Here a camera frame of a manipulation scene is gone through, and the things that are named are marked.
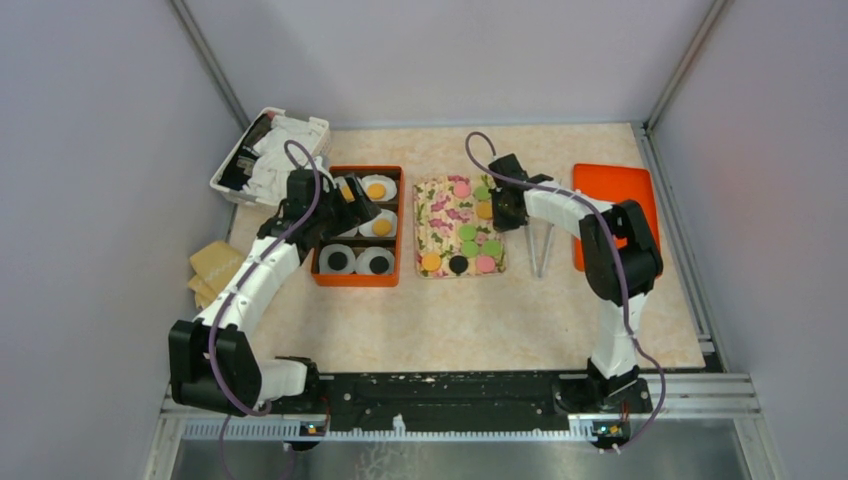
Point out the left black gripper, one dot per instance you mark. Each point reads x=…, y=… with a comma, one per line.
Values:
x=353, y=214

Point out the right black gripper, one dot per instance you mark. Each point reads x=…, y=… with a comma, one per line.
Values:
x=499, y=222

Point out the yellow cookie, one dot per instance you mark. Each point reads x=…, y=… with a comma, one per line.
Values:
x=431, y=262
x=484, y=211
x=376, y=191
x=347, y=194
x=382, y=227

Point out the metal tongs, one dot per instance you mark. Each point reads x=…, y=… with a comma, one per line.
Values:
x=539, y=253

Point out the black cookie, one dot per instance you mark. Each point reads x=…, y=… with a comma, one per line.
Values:
x=338, y=261
x=379, y=265
x=458, y=264

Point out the orange cookie box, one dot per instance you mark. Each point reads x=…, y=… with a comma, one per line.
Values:
x=357, y=242

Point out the floral serving tray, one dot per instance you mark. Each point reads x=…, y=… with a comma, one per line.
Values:
x=437, y=215

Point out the orange box lid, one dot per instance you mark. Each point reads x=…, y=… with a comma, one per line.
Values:
x=615, y=184

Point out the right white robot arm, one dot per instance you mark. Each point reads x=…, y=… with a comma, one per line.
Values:
x=620, y=254

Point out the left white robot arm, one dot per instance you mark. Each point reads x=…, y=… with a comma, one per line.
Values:
x=212, y=364

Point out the green cookie back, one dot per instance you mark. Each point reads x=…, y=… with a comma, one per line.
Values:
x=482, y=193

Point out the green cookie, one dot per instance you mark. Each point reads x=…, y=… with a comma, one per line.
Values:
x=467, y=233
x=482, y=193
x=492, y=248
x=469, y=249

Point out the paper cup back left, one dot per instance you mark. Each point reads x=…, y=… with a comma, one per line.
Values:
x=344, y=181

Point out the paper cup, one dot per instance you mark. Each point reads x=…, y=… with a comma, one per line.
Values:
x=390, y=184
x=365, y=229
x=344, y=181
x=361, y=265
x=323, y=269

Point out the paper cup front left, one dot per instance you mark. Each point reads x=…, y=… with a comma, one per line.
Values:
x=323, y=269

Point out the green cookie right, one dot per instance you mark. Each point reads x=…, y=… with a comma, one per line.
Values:
x=492, y=248

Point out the green cookie middle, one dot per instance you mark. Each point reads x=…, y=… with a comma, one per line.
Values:
x=467, y=233

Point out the pink cookie back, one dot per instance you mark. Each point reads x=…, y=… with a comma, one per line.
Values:
x=462, y=190

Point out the pink cookie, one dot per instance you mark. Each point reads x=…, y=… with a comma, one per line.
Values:
x=462, y=190
x=485, y=264

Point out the paper cup middle right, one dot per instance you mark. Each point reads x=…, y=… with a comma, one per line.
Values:
x=365, y=229

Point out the paper cup back right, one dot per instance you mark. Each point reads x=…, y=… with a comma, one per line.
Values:
x=390, y=184

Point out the green cookie lower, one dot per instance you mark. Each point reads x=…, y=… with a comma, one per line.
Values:
x=469, y=249

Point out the paper cup front right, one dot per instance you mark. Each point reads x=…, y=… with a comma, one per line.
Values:
x=361, y=265

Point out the pink cookie front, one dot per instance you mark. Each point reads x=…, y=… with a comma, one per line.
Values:
x=485, y=264

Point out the white cloth in basket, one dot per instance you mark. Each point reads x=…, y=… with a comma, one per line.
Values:
x=270, y=173

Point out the black cookie front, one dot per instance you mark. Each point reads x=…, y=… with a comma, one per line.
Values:
x=458, y=264

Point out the white plastic basket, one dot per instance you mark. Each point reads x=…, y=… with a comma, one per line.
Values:
x=237, y=197

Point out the dark item in basket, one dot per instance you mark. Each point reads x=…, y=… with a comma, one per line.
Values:
x=238, y=167

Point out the yellow folded cloth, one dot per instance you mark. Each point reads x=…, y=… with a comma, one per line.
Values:
x=213, y=268

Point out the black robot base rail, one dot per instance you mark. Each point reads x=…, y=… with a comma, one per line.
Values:
x=463, y=402

